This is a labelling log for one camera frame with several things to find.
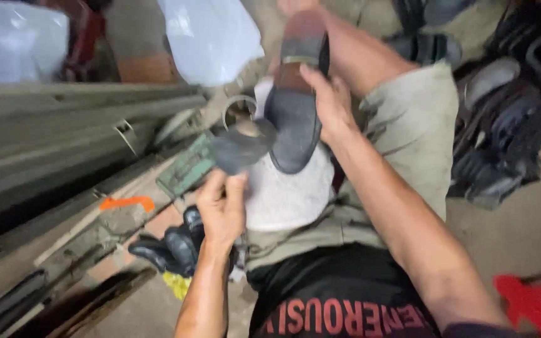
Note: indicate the person's right hand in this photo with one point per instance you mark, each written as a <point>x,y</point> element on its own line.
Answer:
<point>334,115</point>

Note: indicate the white cloth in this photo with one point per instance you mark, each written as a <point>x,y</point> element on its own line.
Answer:
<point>289,197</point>

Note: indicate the orange tape strip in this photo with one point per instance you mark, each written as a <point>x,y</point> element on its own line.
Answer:
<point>127,203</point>

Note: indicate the heap of black shoes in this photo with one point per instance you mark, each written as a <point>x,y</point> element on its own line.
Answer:
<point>500,117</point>

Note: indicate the green metal block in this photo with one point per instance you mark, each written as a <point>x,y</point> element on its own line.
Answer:
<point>186,170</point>

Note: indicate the red plastic stool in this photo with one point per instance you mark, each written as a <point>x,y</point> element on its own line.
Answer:
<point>531,305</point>

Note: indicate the black leather shoe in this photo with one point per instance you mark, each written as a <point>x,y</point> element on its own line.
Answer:
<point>294,122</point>

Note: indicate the person's left hand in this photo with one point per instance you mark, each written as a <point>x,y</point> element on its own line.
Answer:
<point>221,216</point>

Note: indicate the round metal tin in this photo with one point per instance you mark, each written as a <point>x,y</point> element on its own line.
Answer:
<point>238,115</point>

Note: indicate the beige shorts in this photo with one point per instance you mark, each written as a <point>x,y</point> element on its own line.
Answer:
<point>411,122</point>

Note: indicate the translucent white plastic bag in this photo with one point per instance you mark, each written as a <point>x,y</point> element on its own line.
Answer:
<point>212,40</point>

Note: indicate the yellow rag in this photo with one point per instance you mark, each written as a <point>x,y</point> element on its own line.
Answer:
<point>176,284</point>

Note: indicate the large white plastic bag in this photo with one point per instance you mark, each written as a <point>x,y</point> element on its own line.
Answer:
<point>14,42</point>

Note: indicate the black red-print t-shirt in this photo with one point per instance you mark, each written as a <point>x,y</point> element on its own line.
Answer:
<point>341,300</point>

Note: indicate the pair of glossy black shoes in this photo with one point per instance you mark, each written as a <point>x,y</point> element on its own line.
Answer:
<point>174,249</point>

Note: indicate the person's bare leg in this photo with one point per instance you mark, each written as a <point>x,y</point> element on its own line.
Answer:
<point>364,51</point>

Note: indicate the grey metal shutter rails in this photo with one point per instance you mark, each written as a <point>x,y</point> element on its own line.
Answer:
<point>64,141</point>

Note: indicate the dark grey rubber heel piece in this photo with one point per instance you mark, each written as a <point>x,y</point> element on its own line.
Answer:
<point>240,148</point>

